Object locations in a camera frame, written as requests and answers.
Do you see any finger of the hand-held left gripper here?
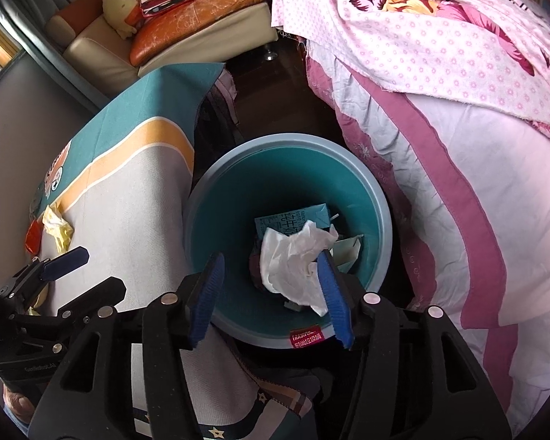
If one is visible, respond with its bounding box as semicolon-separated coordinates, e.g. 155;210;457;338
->
9;276;127;331
0;246;90;301

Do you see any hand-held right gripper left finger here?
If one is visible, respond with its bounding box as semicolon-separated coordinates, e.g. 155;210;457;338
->
27;252;227;440

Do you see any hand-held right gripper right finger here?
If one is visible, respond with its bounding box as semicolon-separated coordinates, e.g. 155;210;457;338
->
316;252;509;440

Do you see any yellow wrapper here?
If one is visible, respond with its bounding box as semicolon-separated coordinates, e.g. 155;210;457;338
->
43;204;75;252

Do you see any orange snack bag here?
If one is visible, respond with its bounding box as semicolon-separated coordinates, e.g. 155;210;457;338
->
25;220;44;254

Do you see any white paper box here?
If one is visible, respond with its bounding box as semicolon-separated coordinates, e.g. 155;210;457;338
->
332;234;365;276

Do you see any white tissue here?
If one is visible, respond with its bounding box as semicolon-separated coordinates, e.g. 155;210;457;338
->
260;220;340;317

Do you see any light blue drink carton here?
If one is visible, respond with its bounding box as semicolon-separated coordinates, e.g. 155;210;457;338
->
254;202;333;239

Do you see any teal trash bin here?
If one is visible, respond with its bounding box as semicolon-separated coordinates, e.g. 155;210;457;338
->
183;135;393;350

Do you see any person's left hand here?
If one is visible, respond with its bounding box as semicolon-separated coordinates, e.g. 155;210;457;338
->
2;382;40;422

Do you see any teal striped tablecloth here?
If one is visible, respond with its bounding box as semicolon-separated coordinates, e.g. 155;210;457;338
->
27;62;317;440

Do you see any pink and white quilt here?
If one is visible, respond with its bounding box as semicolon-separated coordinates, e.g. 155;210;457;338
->
305;41;550;440

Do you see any cream leather sofa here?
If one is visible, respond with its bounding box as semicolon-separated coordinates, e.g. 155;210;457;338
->
46;0;276;102

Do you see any yellow plush pillow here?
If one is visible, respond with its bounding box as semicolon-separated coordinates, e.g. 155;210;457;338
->
102;0;143;40

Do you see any orange seat cushion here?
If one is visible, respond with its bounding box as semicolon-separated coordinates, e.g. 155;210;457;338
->
129;0;269;67

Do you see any pink floral bedsheet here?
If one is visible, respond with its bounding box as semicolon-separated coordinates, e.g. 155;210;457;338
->
270;0;550;161

